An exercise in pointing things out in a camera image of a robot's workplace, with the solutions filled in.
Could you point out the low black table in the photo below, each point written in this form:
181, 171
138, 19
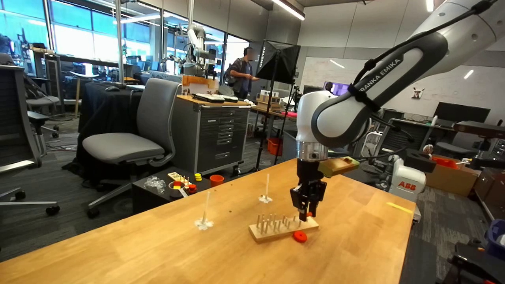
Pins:
158, 197

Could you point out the black softbox light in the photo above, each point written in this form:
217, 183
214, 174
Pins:
282, 65

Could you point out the red yellow toy pieces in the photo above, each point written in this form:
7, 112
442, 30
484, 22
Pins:
190, 188

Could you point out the white ABB robot base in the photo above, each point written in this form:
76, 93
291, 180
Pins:
405, 183

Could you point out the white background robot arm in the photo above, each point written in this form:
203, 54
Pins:
196, 52

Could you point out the grey office chair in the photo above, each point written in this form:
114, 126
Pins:
121, 145

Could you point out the wooden crate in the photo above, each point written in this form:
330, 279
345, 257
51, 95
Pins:
199, 84

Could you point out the white keyboard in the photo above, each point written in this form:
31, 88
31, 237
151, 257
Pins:
211, 96

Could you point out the blue bin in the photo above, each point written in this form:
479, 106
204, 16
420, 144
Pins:
498, 238

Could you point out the grey drawer cabinet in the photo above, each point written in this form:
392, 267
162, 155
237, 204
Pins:
211, 134

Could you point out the purple lit monitor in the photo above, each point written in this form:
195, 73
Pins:
338, 87

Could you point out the clear wine glass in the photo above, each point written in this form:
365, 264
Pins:
204, 224
266, 199

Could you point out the cardboard box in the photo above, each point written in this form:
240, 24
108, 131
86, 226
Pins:
452, 182

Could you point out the black cloth covered desk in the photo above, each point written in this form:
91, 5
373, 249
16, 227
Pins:
105, 107

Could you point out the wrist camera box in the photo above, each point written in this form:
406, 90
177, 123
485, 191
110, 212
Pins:
340, 166

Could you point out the orange bucket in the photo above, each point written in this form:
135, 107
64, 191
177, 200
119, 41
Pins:
274, 147

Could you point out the orange bowl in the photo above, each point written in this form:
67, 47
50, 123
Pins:
217, 180

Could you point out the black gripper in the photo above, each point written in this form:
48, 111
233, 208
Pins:
310, 174

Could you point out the wooden peg stand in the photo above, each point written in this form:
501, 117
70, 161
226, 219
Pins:
274, 232

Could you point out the clear plastic bag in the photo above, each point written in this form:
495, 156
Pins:
155, 183

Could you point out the yellow cube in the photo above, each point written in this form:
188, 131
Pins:
198, 177

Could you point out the person in dark shirt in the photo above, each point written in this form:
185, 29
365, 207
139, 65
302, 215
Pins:
239, 73

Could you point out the black computer monitor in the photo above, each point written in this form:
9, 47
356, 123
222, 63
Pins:
463, 112

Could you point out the tan wooden blocks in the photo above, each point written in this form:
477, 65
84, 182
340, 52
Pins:
176, 177

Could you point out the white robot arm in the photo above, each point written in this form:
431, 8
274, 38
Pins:
341, 118

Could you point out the yellow tape strip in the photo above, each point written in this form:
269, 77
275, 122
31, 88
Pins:
401, 208

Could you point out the black mesh office chair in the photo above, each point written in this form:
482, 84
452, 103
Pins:
13, 115

